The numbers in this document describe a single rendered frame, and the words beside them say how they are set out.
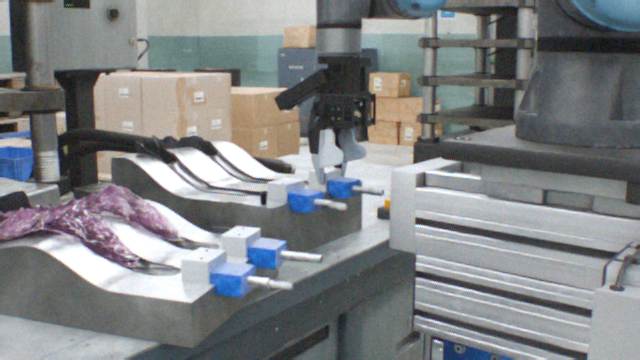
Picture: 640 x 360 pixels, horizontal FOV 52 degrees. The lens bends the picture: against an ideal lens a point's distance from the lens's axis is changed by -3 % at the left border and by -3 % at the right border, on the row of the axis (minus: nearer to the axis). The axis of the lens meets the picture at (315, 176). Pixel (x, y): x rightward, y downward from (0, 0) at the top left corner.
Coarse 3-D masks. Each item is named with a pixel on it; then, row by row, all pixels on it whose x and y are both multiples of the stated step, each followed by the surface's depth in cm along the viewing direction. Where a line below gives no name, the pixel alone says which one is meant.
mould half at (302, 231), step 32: (128, 160) 118; (192, 160) 125; (96, 192) 126; (160, 192) 115; (192, 192) 115; (192, 224) 111; (224, 224) 107; (256, 224) 103; (288, 224) 105; (320, 224) 112; (352, 224) 120
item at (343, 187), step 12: (324, 168) 117; (312, 180) 115; (324, 180) 113; (336, 180) 113; (348, 180) 113; (336, 192) 113; (348, 192) 112; (360, 192) 112; (372, 192) 110; (384, 192) 110
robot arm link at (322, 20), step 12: (324, 0) 106; (336, 0) 106; (348, 0) 106; (360, 0) 106; (324, 12) 107; (336, 12) 106; (348, 12) 106; (360, 12) 107; (324, 24) 107; (336, 24) 106; (348, 24) 106; (360, 24) 108
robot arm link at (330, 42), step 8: (320, 32) 108; (328, 32) 107; (336, 32) 106; (344, 32) 106; (352, 32) 107; (360, 32) 109; (320, 40) 108; (328, 40) 107; (336, 40) 107; (344, 40) 107; (352, 40) 107; (360, 40) 109; (320, 48) 108; (328, 48) 107; (336, 48) 107; (344, 48) 107; (352, 48) 107; (360, 48) 109; (328, 56) 108; (336, 56) 108; (344, 56) 108
